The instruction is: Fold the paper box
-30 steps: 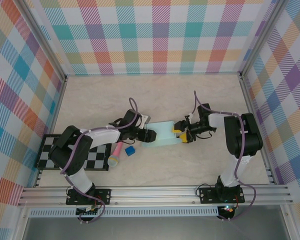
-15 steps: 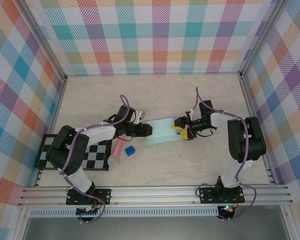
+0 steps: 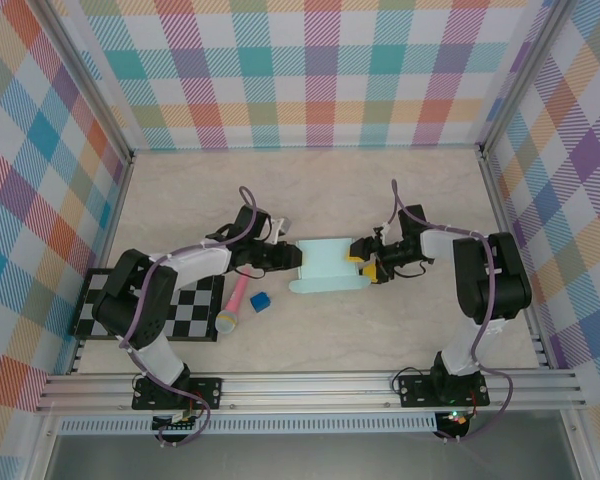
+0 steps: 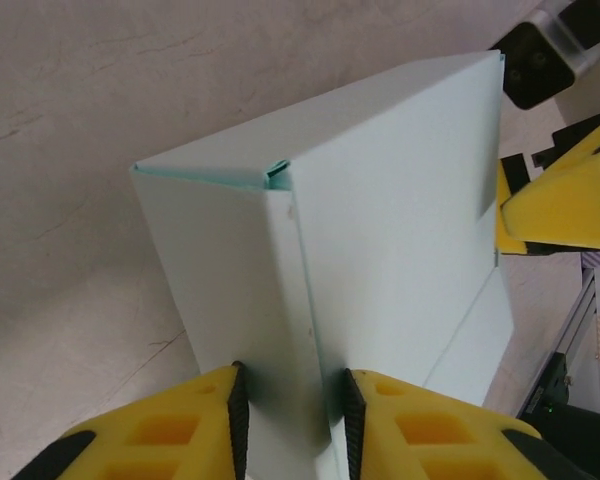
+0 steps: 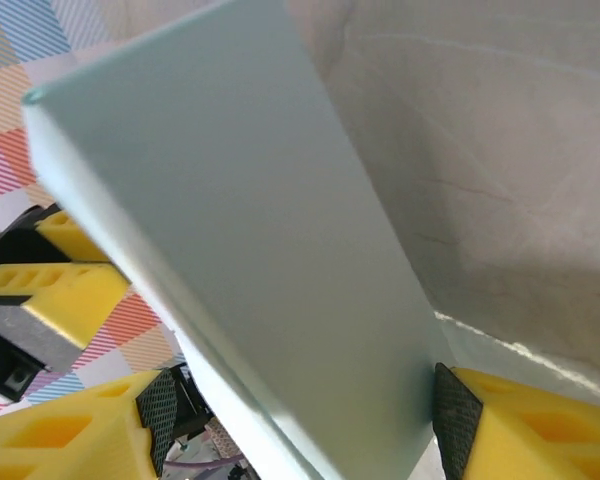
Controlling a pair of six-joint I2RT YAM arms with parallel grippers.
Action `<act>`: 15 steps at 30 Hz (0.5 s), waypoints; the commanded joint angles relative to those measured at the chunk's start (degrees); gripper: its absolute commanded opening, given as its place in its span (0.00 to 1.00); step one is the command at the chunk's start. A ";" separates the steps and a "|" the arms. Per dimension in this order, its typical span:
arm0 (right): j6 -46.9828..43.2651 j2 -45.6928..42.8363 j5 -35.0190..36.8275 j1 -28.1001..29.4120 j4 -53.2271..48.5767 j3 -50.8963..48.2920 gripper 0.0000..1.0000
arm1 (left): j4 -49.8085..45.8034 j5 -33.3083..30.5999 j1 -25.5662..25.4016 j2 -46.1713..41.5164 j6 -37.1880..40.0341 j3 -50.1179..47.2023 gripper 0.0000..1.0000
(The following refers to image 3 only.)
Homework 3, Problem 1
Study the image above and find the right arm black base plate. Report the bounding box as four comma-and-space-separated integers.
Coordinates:
397, 374, 491, 409

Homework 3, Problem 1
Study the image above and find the aluminium frame post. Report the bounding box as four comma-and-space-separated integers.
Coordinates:
32, 0, 136, 166
478, 0, 574, 159

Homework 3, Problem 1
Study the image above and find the black grey checkerboard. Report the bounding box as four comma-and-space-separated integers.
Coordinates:
69, 268, 226, 344

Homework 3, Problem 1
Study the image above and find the aluminium mounting rail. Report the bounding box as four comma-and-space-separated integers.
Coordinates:
34, 369, 589, 414

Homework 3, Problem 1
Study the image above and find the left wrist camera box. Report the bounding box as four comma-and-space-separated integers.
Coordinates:
268, 214, 294, 237

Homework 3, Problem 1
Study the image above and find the aluminium side rail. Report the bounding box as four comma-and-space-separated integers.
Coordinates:
479, 149, 554, 371
67, 152, 136, 376

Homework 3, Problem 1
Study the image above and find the pink toy microphone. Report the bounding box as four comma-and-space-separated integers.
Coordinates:
215, 267, 254, 335

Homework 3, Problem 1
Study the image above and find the slotted grey cable duct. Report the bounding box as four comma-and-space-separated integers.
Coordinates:
57, 417, 439, 435

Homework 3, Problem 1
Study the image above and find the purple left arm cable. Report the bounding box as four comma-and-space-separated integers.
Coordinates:
117, 185, 261, 449

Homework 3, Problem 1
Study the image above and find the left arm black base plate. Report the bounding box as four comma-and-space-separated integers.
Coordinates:
132, 377, 224, 412

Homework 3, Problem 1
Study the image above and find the small black controller board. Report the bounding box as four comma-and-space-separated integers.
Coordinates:
435, 409, 470, 437
151, 410, 204, 435

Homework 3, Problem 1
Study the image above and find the grey metal panel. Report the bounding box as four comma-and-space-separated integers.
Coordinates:
44, 433, 581, 480

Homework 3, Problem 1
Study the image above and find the light blue paper box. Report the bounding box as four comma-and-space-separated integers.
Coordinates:
287, 236, 374, 295

